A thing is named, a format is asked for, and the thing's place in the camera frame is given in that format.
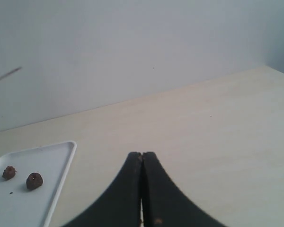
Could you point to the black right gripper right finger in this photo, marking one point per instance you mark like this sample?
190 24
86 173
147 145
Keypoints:
164 204

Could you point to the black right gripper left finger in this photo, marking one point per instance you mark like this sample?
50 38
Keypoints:
120 204

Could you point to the dark red round fruit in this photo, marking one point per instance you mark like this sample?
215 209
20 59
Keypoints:
34 181

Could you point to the thin metal skewer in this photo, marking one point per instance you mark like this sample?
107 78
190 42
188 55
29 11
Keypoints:
10 73

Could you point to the white rectangular plastic tray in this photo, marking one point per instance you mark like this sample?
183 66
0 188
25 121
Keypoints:
20 207

